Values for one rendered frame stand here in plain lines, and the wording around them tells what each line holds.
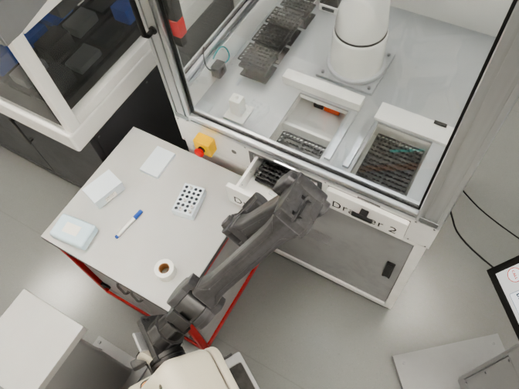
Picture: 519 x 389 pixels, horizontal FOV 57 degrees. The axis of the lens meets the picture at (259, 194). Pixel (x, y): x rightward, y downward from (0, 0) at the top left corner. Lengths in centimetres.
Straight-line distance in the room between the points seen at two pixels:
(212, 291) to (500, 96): 73
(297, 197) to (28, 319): 119
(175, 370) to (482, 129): 83
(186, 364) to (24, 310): 98
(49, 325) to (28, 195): 141
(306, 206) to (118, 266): 100
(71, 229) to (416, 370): 159
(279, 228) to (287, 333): 150
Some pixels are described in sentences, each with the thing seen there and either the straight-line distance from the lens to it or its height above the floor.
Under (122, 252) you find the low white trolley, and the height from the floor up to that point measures 76.
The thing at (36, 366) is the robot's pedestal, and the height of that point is 76.
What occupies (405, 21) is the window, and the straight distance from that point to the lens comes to 108.
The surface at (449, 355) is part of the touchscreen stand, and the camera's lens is 245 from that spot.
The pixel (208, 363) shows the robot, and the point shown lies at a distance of 103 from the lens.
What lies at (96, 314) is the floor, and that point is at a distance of 263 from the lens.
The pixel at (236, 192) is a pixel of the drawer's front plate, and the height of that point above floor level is 92.
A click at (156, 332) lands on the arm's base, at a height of 123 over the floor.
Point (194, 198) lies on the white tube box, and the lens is 181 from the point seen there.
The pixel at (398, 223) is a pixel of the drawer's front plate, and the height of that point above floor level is 91.
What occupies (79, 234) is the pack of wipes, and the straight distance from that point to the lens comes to 187.
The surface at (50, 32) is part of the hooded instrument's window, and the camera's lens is 181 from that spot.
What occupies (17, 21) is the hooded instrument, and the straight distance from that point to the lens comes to 169.
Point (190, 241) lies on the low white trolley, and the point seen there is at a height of 76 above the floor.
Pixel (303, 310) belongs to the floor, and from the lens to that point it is 243.
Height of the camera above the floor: 234
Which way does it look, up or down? 60 degrees down
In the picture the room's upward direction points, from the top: 8 degrees counter-clockwise
